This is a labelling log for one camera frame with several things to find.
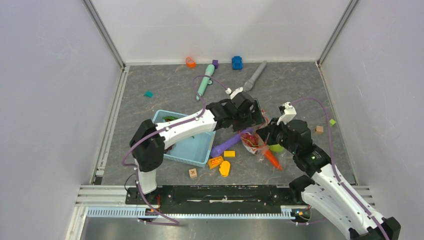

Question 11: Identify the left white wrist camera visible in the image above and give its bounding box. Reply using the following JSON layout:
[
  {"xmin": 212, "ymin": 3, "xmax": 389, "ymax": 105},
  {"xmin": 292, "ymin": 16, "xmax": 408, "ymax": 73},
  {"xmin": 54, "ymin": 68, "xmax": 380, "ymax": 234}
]
[{"xmin": 225, "ymin": 87, "xmax": 244, "ymax": 100}]

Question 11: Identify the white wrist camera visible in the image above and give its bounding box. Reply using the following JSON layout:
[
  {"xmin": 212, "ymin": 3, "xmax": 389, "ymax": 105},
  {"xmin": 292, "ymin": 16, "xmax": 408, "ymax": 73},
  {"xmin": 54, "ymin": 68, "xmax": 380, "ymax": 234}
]
[
  {"xmin": 225, "ymin": 87, "xmax": 244, "ymax": 100},
  {"xmin": 276, "ymin": 101, "xmax": 297, "ymax": 125}
]

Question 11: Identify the mint green toy pen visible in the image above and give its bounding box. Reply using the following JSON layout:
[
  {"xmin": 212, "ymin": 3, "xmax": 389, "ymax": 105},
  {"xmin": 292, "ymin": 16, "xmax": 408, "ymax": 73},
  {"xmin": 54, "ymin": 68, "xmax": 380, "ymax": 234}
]
[{"xmin": 196, "ymin": 64, "xmax": 215, "ymax": 101}]

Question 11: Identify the teal small block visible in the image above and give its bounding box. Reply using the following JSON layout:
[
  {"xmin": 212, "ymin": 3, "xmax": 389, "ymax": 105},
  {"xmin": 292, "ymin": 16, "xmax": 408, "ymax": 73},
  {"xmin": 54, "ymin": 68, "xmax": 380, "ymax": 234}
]
[{"xmin": 144, "ymin": 91, "xmax": 153, "ymax": 98}]

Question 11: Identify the green small cube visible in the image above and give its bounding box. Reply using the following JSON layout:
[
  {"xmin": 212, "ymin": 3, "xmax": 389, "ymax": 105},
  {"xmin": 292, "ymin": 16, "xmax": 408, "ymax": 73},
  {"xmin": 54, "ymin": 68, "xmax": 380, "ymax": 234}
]
[{"xmin": 329, "ymin": 118, "xmax": 336, "ymax": 127}]

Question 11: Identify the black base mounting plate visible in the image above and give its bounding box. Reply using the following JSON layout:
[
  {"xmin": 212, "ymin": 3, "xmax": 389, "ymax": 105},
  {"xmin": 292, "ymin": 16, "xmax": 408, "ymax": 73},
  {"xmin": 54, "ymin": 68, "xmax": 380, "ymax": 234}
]
[{"xmin": 145, "ymin": 185, "xmax": 305, "ymax": 214}]

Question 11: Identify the orange lego brick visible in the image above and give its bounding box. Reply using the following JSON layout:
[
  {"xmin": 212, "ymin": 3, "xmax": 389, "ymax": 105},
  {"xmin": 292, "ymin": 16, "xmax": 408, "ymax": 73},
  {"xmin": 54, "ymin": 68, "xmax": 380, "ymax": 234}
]
[{"xmin": 207, "ymin": 156, "xmax": 224, "ymax": 170}]

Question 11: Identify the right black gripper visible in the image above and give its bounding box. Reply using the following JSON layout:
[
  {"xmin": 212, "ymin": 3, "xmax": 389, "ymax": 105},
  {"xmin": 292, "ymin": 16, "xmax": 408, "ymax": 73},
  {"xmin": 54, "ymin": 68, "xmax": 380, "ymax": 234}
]
[{"xmin": 255, "ymin": 117, "xmax": 298, "ymax": 155}]

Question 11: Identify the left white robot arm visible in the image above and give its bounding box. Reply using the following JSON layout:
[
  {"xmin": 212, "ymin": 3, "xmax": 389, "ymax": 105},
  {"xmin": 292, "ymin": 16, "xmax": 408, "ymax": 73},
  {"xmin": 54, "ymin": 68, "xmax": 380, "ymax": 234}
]
[{"xmin": 128, "ymin": 91, "xmax": 266, "ymax": 204}]

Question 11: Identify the yellow flat brick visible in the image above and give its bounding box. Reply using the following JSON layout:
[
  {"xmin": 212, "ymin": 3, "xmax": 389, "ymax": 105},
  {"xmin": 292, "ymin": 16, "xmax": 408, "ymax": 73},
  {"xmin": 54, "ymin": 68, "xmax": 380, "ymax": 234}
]
[{"xmin": 223, "ymin": 150, "xmax": 236, "ymax": 158}]

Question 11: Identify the small purple block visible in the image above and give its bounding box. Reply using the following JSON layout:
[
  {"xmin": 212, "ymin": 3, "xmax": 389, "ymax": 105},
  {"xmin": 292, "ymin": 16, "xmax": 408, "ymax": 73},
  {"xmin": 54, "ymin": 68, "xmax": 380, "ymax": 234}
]
[{"xmin": 212, "ymin": 59, "xmax": 219, "ymax": 69}]

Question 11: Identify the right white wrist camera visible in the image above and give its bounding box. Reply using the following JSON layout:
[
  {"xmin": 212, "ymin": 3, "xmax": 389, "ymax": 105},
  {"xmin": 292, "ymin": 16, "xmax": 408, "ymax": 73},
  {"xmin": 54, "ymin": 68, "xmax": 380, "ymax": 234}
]
[{"xmin": 276, "ymin": 101, "xmax": 297, "ymax": 125}]

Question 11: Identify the wooden cube with X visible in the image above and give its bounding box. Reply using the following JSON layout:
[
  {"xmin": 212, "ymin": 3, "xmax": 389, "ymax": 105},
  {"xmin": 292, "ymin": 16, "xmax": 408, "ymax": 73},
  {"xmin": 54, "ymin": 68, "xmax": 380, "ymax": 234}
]
[{"xmin": 188, "ymin": 168, "xmax": 198, "ymax": 179}]

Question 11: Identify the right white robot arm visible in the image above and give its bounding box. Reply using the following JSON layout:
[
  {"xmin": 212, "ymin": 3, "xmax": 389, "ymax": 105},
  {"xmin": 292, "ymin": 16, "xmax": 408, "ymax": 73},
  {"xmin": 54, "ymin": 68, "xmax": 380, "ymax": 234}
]
[{"xmin": 257, "ymin": 119, "xmax": 401, "ymax": 240}]

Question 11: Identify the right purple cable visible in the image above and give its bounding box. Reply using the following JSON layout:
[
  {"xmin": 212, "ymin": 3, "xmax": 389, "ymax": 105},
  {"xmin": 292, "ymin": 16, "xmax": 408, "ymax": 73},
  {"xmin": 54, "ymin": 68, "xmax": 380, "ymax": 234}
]
[{"xmin": 284, "ymin": 96, "xmax": 392, "ymax": 240}]

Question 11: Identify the light blue plastic basket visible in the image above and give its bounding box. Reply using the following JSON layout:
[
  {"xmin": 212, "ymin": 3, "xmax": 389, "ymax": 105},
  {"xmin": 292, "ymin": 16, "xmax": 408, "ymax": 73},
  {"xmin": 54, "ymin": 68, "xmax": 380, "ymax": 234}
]
[{"xmin": 163, "ymin": 131, "xmax": 216, "ymax": 168}]

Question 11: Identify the blue toy car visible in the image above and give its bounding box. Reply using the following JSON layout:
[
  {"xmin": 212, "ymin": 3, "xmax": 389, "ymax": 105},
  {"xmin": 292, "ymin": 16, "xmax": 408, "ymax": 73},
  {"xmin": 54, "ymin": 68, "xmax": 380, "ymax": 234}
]
[{"xmin": 231, "ymin": 56, "xmax": 243, "ymax": 70}]

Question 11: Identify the light red grape bunch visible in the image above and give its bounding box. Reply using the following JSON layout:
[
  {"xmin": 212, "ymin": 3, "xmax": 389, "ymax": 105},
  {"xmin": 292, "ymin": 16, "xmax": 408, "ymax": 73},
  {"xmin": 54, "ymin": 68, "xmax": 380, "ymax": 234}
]
[{"xmin": 241, "ymin": 132, "xmax": 259, "ymax": 148}]

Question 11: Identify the yellow oval toy block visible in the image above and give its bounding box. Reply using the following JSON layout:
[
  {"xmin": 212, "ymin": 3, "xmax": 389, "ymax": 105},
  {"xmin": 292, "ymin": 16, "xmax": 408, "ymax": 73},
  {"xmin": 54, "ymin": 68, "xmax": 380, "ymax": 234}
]
[{"xmin": 219, "ymin": 160, "xmax": 231, "ymax": 177}]

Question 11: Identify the grey toy microphone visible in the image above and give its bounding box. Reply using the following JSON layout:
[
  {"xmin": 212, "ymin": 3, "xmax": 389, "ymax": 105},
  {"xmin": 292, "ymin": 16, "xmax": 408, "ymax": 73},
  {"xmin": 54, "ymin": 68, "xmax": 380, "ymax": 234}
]
[{"xmin": 243, "ymin": 60, "xmax": 268, "ymax": 91}]

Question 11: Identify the green toy cucumber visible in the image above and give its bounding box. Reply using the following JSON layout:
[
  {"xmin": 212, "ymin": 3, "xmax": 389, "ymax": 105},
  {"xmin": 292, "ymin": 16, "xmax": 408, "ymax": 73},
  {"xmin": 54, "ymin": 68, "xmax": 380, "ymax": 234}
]
[{"xmin": 162, "ymin": 116, "xmax": 178, "ymax": 122}]

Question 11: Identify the light blue cable comb rail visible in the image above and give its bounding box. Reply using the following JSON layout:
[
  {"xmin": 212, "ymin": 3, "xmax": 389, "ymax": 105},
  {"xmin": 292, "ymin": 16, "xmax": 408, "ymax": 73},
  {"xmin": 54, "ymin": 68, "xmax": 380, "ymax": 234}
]
[{"xmin": 86, "ymin": 206, "xmax": 295, "ymax": 220}]

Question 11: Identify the purple toy cylinder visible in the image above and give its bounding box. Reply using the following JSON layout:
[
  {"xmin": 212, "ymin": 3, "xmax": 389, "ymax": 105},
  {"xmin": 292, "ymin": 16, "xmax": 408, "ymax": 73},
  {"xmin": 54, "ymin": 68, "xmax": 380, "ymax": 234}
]
[{"xmin": 209, "ymin": 128, "xmax": 253, "ymax": 158}]

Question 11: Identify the wooden letter cube M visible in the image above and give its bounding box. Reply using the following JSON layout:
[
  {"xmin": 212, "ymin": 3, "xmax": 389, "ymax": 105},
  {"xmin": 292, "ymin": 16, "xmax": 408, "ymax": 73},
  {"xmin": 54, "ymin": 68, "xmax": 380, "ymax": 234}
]
[{"xmin": 314, "ymin": 125, "xmax": 324, "ymax": 135}]

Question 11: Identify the clear orange zip bag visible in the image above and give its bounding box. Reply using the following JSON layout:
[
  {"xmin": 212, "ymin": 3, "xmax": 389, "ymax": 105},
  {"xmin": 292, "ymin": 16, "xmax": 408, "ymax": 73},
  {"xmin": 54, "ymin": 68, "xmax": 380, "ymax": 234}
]
[{"xmin": 238, "ymin": 109, "xmax": 285, "ymax": 171}]

